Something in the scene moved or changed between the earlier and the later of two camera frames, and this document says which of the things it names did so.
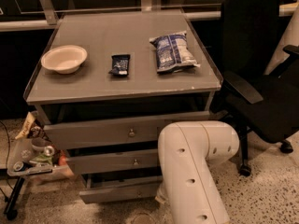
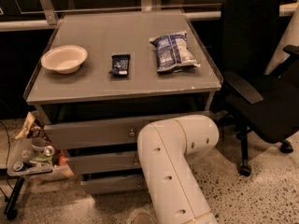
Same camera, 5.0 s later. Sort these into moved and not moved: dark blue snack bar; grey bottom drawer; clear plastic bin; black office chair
Moved: grey bottom drawer
Not moved: black office chair; dark blue snack bar; clear plastic bin
